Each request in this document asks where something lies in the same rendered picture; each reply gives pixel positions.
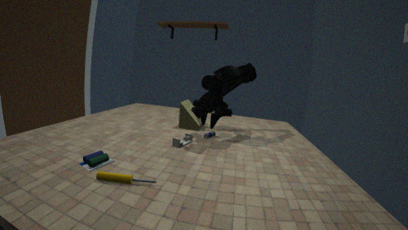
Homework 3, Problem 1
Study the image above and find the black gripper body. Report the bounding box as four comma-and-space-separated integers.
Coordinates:
193, 91, 233, 117

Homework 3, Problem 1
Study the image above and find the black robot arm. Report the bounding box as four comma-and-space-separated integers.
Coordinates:
191, 63, 257, 119

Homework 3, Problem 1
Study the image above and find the yellow screwdriver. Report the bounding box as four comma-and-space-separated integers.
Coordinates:
96, 171, 157, 184

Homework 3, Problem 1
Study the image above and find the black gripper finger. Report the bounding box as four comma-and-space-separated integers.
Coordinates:
197, 108, 210, 126
211, 113, 224, 129

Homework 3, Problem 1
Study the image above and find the grey and blue battery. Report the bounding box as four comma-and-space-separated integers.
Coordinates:
204, 131, 215, 139

